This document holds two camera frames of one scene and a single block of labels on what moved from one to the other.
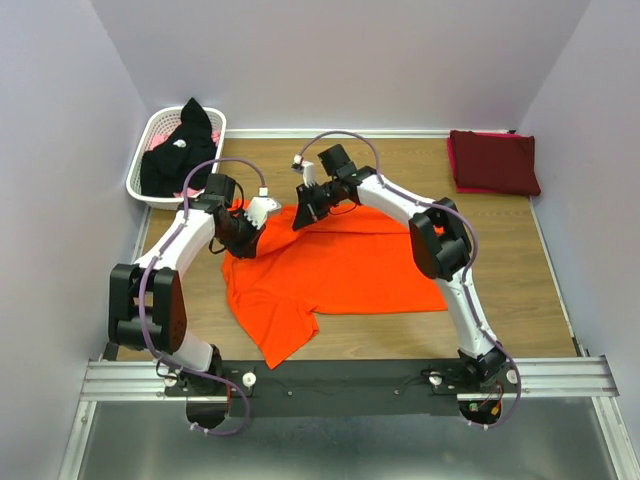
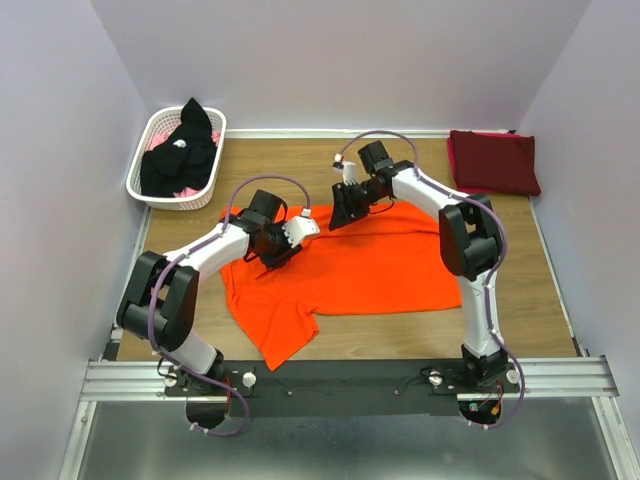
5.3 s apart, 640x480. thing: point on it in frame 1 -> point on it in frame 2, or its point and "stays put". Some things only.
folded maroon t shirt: (495, 162) stays put
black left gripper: (246, 250) -> (273, 262)
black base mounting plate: (344, 387) stays put
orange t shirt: (362, 260) stays put
